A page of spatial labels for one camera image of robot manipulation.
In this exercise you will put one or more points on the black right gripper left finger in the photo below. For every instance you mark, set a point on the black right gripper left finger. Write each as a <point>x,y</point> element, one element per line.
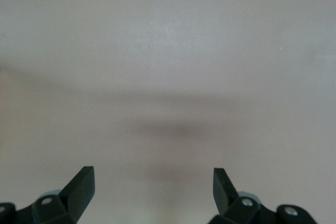
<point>65,203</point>

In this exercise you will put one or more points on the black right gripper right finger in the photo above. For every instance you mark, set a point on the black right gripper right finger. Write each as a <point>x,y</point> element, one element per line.
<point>236,211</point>

